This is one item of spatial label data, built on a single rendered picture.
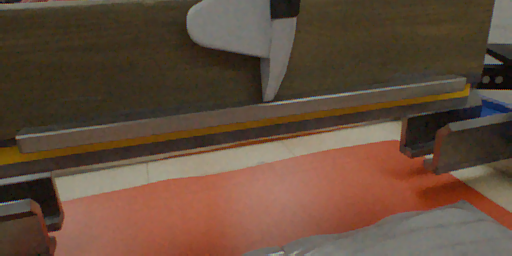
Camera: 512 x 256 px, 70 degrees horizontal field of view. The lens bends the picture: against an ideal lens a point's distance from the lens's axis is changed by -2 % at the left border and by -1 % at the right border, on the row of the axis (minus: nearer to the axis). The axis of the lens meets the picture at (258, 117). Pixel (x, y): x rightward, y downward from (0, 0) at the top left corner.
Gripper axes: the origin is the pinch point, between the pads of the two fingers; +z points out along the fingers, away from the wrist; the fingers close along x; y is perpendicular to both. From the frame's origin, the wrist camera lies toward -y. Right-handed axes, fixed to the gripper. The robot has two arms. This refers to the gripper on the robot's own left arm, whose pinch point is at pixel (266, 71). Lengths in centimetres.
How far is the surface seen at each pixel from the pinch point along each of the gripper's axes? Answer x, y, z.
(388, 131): -14.2, -21.5, 13.4
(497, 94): -141, -200, 66
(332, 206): -1.8, -6.6, 13.5
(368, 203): -1.0, -9.8, 13.5
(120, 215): -7.1, 11.8, 13.6
